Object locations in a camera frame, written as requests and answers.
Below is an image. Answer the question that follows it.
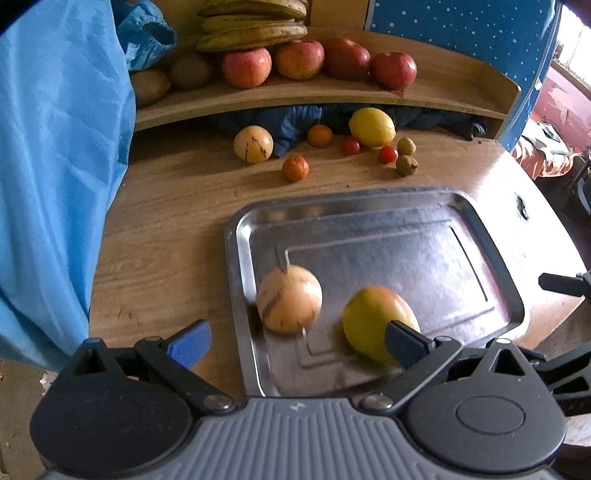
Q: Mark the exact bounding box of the red apple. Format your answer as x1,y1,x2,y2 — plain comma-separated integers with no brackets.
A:
323,38,371,81
370,52,417,90
276,39,325,80
222,47,272,88

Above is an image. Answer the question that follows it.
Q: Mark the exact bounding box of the yellow lemon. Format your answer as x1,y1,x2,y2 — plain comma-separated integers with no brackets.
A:
348,107,397,148

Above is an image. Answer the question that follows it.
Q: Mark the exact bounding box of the small orange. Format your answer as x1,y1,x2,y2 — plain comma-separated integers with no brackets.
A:
283,155,310,182
307,124,334,148

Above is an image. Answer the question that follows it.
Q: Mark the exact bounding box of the wooden shelf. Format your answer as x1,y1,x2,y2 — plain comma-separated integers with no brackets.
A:
131,0,522,134

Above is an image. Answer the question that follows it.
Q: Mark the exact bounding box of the yellow banana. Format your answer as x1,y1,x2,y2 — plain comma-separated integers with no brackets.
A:
202,15,305,33

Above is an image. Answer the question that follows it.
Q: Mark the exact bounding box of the large brown kiwi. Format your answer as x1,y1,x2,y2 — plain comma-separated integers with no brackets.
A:
131,69,172,108
167,52,214,90

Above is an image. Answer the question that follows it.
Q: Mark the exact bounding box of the metal tray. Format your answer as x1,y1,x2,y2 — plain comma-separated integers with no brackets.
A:
225,187,526,398

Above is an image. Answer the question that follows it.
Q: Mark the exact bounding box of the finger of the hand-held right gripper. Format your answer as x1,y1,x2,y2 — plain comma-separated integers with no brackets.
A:
531,344,591,407
539,271,591,297

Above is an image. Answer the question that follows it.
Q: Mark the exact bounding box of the dark blue quilted cloth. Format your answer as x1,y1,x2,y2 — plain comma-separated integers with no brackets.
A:
208,104,490,158

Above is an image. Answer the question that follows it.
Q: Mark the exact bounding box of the blue plastic bag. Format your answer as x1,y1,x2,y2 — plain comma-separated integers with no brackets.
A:
113,0,178,75

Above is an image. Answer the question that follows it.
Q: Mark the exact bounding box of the striped pepino melon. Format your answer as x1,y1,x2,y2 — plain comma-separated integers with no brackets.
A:
256,264,323,334
233,126,274,164

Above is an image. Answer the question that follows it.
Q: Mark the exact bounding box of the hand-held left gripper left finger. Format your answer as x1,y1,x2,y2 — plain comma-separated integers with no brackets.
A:
60,320,237,414

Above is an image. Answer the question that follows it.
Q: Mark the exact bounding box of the yellow-red mango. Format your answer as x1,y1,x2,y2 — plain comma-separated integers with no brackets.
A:
342,286,422,367

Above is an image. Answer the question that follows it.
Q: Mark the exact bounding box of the blue white-dotted fabric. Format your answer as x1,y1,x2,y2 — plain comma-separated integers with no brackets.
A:
369,0,561,153

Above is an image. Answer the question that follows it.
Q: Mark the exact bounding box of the orange patterned cloth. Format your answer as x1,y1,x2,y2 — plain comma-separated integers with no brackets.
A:
515,136,585,180

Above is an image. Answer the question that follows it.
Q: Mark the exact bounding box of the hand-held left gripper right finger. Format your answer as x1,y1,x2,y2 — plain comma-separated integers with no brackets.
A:
360,320,532,414

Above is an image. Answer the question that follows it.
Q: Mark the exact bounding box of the light blue cloth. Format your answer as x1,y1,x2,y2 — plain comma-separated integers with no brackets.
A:
0,0,137,370

